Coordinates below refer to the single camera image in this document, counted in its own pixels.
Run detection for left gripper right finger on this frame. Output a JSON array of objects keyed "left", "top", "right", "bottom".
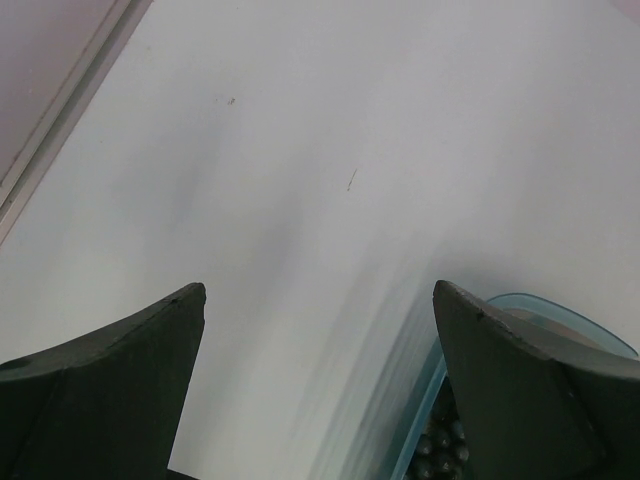
[{"left": 433, "top": 280, "right": 639, "bottom": 479}]

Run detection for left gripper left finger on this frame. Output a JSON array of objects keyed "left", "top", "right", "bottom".
[{"left": 1, "top": 283, "right": 206, "bottom": 479}]

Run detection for blue transparent plastic bin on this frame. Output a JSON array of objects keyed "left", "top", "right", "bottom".
[{"left": 375, "top": 293, "right": 639, "bottom": 479}]

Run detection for left aluminium frame post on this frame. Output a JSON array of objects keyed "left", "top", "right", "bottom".
[{"left": 1, "top": 1, "right": 150, "bottom": 235}]

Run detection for dark grape bunch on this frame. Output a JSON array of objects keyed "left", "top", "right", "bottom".
[{"left": 403, "top": 419, "right": 469, "bottom": 480}]

